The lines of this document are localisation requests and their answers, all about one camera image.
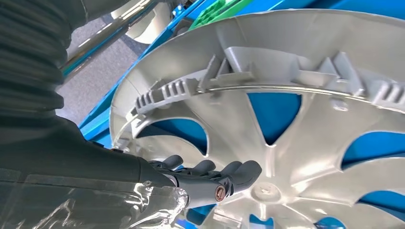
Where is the blue steel shelving rack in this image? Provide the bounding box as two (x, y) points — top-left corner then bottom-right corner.
(62, 0), (405, 229)

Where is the chrome metal pole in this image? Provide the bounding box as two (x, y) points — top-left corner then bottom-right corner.
(59, 0), (160, 80)

